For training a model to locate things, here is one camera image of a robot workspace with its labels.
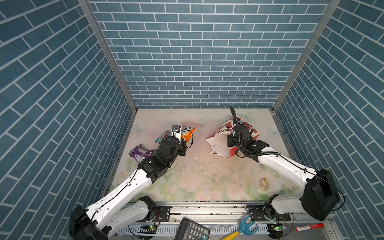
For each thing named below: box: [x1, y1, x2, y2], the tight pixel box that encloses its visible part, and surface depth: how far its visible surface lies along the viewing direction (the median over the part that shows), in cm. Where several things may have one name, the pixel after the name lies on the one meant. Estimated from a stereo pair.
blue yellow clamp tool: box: [220, 214, 259, 240], surface depth 70 cm
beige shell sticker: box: [259, 177, 269, 191], surface depth 86 cm
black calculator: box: [174, 217, 210, 240], surface depth 69 cm
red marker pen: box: [294, 223, 325, 232], surface depth 71 cm
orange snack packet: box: [181, 125, 199, 143], surface depth 77 cm
